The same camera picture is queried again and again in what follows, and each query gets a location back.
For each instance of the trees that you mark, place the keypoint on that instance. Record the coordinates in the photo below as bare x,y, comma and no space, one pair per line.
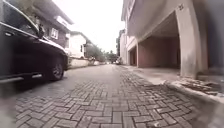
96,53

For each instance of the grey brick paved street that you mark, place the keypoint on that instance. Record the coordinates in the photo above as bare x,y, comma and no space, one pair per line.
100,96

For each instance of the white house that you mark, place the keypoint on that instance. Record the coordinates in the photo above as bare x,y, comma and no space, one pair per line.
77,45

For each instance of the pale concrete pavement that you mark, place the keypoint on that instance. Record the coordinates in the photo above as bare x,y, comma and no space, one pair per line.
156,75

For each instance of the beige building with carport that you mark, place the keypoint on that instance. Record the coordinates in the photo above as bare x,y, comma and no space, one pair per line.
160,36

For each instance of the dark grey house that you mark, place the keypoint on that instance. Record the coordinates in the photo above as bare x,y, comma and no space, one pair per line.
55,28

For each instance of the black car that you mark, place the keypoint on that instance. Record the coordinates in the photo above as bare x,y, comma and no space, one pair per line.
23,53

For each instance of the pale concrete kerb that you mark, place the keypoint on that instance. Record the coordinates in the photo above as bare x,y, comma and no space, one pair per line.
196,95

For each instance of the low white wall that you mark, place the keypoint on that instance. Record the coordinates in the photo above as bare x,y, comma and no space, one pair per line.
78,62

